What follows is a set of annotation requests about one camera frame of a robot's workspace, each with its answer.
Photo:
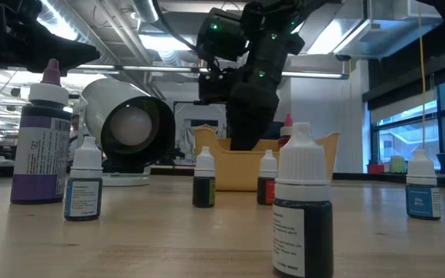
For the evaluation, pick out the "rectangular silver air duct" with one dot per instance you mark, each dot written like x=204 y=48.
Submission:
x=361 y=34

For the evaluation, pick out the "yellow plastic bin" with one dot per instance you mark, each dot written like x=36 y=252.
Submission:
x=238 y=173

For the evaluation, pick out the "round silver air duct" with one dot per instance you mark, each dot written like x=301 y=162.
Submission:
x=147 y=9

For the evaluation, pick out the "large purple food coloring bottle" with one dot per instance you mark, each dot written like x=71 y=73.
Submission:
x=39 y=154

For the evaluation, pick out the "red box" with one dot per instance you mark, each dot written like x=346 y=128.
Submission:
x=376 y=168

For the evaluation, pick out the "white draped cloth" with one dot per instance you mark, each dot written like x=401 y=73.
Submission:
x=185 y=141

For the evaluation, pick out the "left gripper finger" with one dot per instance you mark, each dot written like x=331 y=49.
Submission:
x=37 y=50
x=34 y=69

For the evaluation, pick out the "white cup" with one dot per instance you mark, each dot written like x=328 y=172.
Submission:
x=102 y=100

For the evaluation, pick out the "green container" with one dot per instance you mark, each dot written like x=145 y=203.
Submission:
x=397 y=164

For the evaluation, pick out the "black security camera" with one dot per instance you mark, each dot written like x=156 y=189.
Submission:
x=343 y=57

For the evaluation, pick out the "linear ceiling light tube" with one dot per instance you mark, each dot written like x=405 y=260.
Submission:
x=97 y=66
x=311 y=74
x=202 y=70

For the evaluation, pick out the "small black food coloring bottle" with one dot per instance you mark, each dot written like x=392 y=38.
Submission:
x=315 y=239

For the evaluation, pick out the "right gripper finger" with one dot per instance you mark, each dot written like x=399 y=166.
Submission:
x=245 y=131

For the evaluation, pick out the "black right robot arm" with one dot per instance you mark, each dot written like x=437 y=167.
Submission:
x=272 y=23

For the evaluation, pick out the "small sky blue coloring bottle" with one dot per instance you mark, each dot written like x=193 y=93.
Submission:
x=419 y=201

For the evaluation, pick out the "black framed board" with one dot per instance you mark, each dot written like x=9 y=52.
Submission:
x=184 y=102

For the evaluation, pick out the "small teal label coloring bottle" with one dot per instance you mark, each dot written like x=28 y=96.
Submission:
x=83 y=193

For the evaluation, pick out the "large glass window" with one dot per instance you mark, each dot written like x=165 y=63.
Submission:
x=408 y=139

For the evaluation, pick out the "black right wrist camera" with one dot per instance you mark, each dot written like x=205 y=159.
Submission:
x=212 y=89

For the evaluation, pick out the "black aluminium table frame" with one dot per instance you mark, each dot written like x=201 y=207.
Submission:
x=168 y=171

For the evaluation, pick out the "small red food coloring bottle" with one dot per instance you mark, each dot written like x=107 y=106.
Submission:
x=265 y=193

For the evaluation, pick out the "small green food coloring bottle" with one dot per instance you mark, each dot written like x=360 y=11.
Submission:
x=203 y=193

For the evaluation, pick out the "large pink food coloring bottle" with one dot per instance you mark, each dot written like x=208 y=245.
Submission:
x=285 y=133

